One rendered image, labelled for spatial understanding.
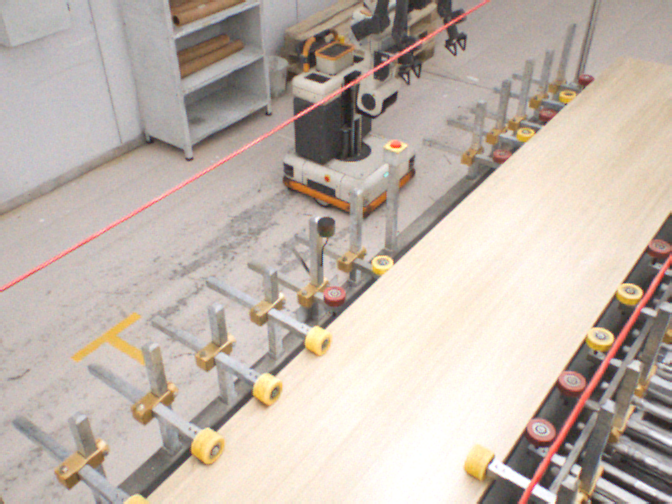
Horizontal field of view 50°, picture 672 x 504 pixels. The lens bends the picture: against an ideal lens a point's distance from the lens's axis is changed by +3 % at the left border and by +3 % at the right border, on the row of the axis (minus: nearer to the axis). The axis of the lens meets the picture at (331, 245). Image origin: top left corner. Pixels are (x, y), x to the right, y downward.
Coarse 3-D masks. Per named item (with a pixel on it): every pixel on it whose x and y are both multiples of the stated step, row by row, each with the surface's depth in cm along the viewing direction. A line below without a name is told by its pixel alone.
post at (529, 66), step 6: (528, 60) 358; (534, 60) 358; (528, 66) 359; (528, 72) 361; (522, 78) 364; (528, 78) 362; (522, 84) 366; (528, 84) 364; (522, 90) 367; (528, 90) 367; (522, 96) 369; (522, 102) 371; (522, 108) 372; (516, 114) 376; (522, 114) 374; (516, 132) 381
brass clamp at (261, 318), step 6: (282, 294) 244; (264, 300) 241; (276, 300) 241; (282, 300) 243; (258, 306) 239; (264, 306) 239; (270, 306) 239; (276, 306) 241; (252, 312) 237; (264, 312) 237; (252, 318) 238; (258, 318) 236; (264, 318) 238; (258, 324) 238
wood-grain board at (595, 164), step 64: (640, 64) 407; (576, 128) 350; (640, 128) 349; (512, 192) 306; (576, 192) 305; (640, 192) 304; (448, 256) 271; (512, 256) 271; (576, 256) 270; (640, 256) 272; (384, 320) 243; (448, 320) 243; (512, 320) 243; (576, 320) 243; (320, 384) 221; (384, 384) 220; (448, 384) 220; (512, 384) 220; (256, 448) 202; (320, 448) 202; (384, 448) 202; (448, 448) 202; (512, 448) 203
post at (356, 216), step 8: (352, 192) 262; (360, 192) 262; (352, 200) 264; (360, 200) 264; (352, 208) 266; (360, 208) 266; (352, 216) 268; (360, 216) 269; (352, 224) 271; (360, 224) 271; (352, 232) 273; (360, 232) 274; (352, 240) 275; (360, 240) 276; (352, 248) 278; (360, 248) 279; (352, 272) 285; (360, 272) 287; (352, 280) 288
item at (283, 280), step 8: (248, 264) 276; (256, 264) 274; (264, 264) 274; (256, 272) 275; (280, 280) 268; (288, 280) 267; (288, 288) 267; (296, 288) 264; (320, 296) 259; (320, 304) 260; (336, 312) 256
